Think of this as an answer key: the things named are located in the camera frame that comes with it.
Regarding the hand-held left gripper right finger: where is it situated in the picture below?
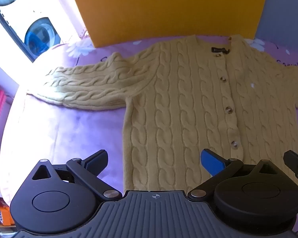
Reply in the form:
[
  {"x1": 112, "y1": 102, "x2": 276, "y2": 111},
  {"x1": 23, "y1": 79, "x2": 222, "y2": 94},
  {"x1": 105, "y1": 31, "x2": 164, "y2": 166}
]
[{"x1": 188, "y1": 148, "x2": 280, "y2": 201}]

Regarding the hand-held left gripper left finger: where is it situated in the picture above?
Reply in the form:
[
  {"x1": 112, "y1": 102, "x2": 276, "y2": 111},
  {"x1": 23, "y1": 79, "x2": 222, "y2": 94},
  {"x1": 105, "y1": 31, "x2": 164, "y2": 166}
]
[{"x1": 31, "y1": 149, "x2": 123, "y2": 201}]

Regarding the beige cable-knit cardigan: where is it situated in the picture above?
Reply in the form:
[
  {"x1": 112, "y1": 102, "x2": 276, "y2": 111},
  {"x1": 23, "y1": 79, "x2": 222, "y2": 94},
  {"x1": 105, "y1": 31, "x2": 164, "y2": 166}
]
[{"x1": 26, "y1": 35, "x2": 298, "y2": 191}]

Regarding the purple printed blanket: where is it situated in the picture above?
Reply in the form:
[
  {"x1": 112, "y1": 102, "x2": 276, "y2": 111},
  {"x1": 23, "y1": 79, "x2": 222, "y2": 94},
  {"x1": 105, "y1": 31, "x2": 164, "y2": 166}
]
[{"x1": 0, "y1": 33, "x2": 298, "y2": 230}]

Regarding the orange box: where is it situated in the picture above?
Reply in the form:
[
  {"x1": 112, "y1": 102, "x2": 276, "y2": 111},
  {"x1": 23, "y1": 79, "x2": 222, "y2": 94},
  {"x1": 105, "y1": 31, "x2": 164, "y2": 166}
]
[{"x1": 0, "y1": 198, "x2": 15, "y2": 226}]

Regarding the white washing machine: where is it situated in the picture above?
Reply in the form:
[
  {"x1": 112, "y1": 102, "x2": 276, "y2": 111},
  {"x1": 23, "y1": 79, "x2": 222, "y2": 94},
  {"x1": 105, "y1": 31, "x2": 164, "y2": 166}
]
[{"x1": 0, "y1": 4, "x2": 66, "y2": 60}]

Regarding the orange headboard panel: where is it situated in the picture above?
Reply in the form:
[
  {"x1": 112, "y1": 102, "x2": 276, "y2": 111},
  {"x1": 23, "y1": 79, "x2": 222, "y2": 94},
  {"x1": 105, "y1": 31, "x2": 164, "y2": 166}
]
[{"x1": 67, "y1": 0, "x2": 269, "y2": 48}]

